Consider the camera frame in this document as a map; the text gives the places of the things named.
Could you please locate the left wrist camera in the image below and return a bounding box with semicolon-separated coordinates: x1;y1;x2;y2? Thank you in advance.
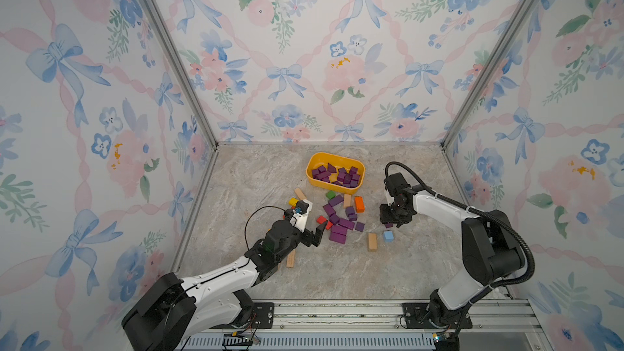
284;200;313;232

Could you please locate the orange brick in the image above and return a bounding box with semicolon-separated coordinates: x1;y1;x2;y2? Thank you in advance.
354;196;366;213

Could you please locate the aluminium mounting rail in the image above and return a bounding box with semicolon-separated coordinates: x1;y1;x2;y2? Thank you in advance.
128;296;542;351

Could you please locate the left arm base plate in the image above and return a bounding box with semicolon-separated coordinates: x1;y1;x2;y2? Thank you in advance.
211;302;275;331

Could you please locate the yellow plastic storage bin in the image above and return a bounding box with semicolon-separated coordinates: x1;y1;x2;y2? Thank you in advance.
305;152;366;194

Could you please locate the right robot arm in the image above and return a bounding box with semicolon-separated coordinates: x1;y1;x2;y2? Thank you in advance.
380;170;536;329

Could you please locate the natural wood brick right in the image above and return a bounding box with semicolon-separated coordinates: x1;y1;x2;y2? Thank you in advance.
367;233;378;252

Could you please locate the purple long brick top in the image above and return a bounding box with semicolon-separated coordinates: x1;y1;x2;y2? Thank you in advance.
328;195;344;206

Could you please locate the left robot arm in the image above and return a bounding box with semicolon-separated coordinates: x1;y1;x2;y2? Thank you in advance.
122;219;327;350

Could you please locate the purple brick centre slanted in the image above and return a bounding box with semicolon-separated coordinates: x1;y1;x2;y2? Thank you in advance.
339;218;355;230

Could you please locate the light blue cube brick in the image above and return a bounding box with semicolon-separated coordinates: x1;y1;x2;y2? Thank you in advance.
383;231;394;242

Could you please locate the natural wood brick top left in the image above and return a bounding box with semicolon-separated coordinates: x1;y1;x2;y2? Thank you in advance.
294;188;307;201

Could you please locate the purple large block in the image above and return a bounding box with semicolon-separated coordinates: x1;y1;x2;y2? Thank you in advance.
329;225;349;245

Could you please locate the natural wood brick top centre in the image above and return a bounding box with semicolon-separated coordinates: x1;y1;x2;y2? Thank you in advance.
343;194;353;209

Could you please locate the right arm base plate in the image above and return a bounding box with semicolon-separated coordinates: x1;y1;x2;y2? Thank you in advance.
401;302;473;331

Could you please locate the red flat brick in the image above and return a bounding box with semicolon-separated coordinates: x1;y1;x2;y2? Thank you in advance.
316;216;333;231

